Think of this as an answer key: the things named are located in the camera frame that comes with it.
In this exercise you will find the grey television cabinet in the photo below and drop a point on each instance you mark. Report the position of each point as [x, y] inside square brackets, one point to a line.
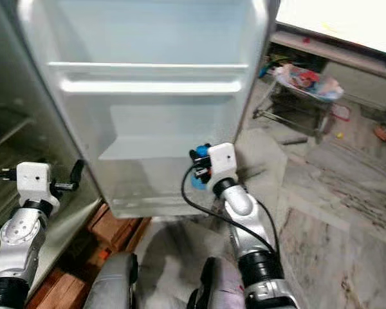
[360, 80]

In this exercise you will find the bright television screen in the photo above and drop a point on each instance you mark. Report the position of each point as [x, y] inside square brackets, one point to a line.
[341, 22]

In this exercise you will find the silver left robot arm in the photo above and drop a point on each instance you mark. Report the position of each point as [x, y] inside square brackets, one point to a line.
[19, 248]

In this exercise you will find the colourful baby bouncer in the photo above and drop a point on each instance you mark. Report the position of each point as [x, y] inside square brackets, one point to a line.
[309, 80]

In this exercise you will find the grey left robot leg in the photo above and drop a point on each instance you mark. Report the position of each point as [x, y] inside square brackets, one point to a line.
[112, 283]

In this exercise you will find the grey right robot leg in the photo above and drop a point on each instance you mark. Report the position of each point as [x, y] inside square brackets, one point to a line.
[219, 286]

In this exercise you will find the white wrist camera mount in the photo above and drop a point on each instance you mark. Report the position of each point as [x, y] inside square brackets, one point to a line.
[224, 162]
[36, 181]

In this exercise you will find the grey robot leg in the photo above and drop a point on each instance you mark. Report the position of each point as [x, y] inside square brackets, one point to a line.
[112, 283]
[219, 286]

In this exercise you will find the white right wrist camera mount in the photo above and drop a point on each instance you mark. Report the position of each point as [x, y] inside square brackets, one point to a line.
[224, 162]

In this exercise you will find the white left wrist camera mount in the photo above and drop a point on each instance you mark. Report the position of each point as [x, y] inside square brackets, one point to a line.
[36, 181]

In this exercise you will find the wooden pallet with bricks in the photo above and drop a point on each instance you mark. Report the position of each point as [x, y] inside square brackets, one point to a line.
[112, 228]

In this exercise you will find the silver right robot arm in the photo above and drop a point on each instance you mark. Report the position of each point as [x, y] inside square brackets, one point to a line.
[244, 219]

